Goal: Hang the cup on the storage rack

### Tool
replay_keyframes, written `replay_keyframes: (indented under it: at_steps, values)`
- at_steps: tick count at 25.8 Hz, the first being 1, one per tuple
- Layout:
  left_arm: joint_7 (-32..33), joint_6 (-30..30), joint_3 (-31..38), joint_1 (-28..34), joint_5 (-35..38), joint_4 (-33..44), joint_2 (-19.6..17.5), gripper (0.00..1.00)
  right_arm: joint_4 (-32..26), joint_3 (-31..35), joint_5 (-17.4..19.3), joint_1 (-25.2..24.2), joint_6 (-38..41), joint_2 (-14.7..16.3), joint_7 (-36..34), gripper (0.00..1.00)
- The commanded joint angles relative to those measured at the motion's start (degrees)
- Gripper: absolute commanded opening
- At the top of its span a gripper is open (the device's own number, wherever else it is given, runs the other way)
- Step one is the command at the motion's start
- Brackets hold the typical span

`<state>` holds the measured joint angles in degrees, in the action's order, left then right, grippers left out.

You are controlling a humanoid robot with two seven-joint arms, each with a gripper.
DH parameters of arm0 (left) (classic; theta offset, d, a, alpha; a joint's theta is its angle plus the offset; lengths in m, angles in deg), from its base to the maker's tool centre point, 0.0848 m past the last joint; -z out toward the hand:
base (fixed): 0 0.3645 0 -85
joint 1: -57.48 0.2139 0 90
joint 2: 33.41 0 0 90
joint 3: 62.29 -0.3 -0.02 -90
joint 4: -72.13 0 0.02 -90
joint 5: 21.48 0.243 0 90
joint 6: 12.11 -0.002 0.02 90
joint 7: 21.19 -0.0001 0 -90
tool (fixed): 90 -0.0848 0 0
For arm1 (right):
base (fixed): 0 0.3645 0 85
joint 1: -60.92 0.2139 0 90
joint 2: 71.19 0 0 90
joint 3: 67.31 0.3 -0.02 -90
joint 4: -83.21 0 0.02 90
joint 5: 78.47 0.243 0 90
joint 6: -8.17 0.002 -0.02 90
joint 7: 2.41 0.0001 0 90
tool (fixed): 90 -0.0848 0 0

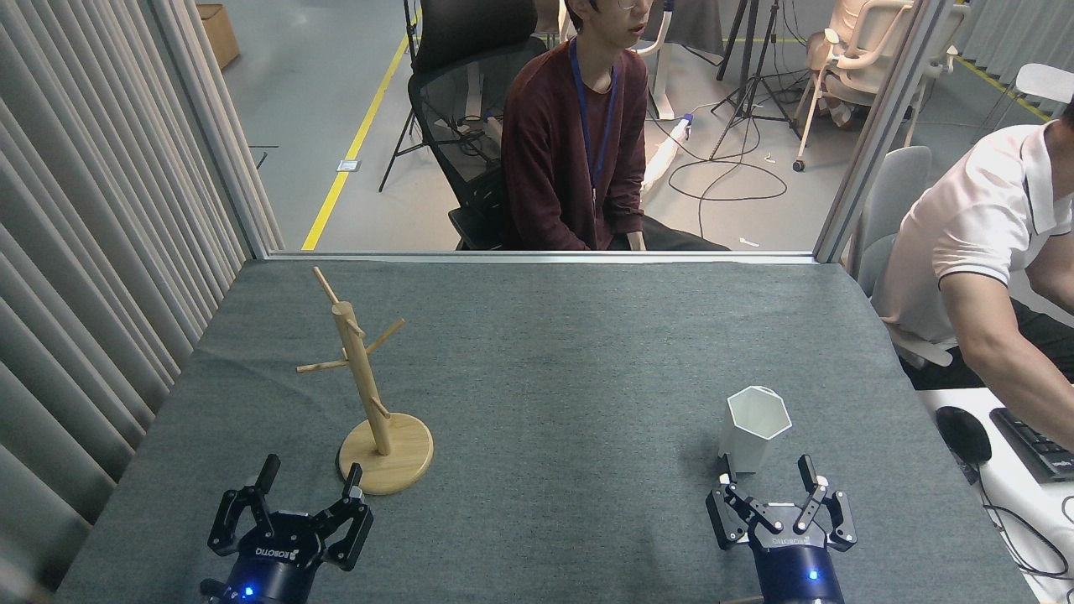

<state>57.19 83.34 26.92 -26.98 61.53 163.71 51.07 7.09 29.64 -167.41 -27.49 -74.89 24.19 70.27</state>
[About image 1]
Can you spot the black tripod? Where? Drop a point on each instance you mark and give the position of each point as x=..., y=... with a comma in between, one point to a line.
x=735, y=117

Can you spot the cardboard box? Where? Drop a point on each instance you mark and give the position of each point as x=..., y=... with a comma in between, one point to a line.
x=220, y=33

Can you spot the white hexagonal cup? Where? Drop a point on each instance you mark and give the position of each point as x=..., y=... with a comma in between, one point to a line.
x=747, y=445

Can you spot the pale pleated curtain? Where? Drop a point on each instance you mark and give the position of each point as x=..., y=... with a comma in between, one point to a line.
x=1024, y=33

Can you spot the dark grey table cloth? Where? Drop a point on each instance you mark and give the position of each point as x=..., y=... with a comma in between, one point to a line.
x=587, y=377

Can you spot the black keyboard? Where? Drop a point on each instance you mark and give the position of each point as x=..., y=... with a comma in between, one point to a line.
x=1040, y=453

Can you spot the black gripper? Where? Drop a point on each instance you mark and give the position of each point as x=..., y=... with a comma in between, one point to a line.
x=273, y=562
x=793, y=566

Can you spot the black light stand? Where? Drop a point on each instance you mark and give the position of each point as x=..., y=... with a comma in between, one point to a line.
x=410, y=25

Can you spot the black computer mouse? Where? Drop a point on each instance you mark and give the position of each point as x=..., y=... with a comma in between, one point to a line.
x=963, y=434

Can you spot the white floor power strip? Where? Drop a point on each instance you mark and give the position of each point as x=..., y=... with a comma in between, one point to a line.
x=663, y=159

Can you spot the seated person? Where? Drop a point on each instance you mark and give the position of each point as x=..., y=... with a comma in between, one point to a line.
x=554, y=151

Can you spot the white plastic chair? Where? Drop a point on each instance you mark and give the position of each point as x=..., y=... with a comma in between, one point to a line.
x=1045, y=84

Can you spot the black mesh office chair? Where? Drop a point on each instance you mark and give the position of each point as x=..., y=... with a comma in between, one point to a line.
x=453, y=109

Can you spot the white office chair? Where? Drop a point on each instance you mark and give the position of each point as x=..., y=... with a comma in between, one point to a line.
x=864, y=50

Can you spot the white desk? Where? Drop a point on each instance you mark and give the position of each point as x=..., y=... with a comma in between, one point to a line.
x=1024, y=520

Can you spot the beige pleated curtain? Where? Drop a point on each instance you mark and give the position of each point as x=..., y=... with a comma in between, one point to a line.
x=84, y=252

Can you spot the floor socket plate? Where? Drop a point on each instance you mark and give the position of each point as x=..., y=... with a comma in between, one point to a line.
x=348, y=165

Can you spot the wooden cup rack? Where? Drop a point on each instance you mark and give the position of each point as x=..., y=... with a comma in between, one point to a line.
x=386, y=461

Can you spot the grey armchair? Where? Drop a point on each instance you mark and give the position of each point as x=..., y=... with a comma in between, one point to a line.
x=894, y=184

